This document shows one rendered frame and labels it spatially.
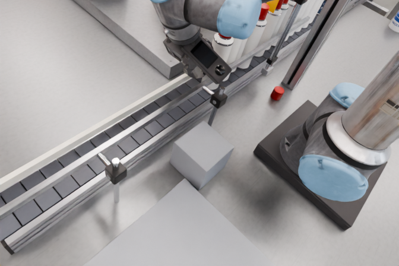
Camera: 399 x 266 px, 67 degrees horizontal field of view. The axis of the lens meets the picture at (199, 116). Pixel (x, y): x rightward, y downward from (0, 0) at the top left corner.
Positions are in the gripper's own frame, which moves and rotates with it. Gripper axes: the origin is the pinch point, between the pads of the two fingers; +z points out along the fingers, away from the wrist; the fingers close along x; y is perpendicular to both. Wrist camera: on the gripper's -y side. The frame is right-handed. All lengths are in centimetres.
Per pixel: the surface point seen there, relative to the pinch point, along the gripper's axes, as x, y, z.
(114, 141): 26.2, -4.0, -18.2
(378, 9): -112, -13, 82
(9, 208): 44, -4, -28
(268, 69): -17.5, -8.3, 14.0
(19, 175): 42.4, 3.6, -21.5
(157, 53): 2.4, 18.1, 5.0
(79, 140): 31.6, 3.6, -15.2
